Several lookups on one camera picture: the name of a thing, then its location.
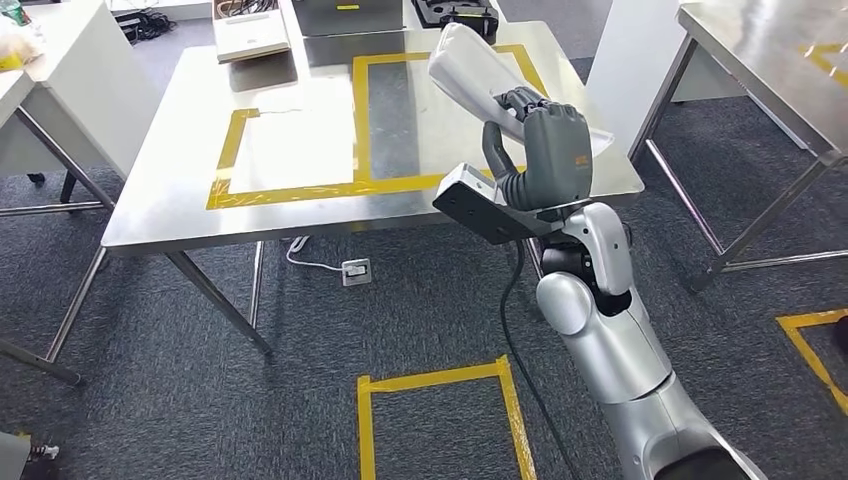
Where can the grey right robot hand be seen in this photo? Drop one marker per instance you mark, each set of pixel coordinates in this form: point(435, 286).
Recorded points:
point(556, 159)

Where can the white curved plastic part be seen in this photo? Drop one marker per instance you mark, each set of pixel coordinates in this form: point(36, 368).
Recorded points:
point(470, 66)

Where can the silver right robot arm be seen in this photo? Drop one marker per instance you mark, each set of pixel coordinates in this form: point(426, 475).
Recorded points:
point(609, 344)

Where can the steel workbench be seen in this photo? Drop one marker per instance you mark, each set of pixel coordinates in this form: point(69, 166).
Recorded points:
point(166, 166)

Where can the yellow tape outline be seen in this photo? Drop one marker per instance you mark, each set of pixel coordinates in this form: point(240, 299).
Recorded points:
point(361, 119)

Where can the white floor socket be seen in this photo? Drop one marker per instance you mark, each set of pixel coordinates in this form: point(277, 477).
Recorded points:
point(356, 272)

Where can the steel table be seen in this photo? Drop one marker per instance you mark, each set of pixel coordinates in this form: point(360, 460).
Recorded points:
point(762, 53)

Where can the grey metal box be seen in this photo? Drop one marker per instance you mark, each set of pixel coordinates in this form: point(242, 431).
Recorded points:
point(344, 20)

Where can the white flat box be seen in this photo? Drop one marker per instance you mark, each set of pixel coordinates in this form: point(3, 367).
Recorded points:
point(252, 36)

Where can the clear plastic bag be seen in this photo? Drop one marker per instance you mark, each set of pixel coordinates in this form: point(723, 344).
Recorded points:
point(20, 46)

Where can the green bottle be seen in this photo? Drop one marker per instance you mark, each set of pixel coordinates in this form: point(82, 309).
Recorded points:
point(13, 10)

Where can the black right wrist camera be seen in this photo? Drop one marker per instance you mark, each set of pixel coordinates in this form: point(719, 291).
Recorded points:
point(477, 208)

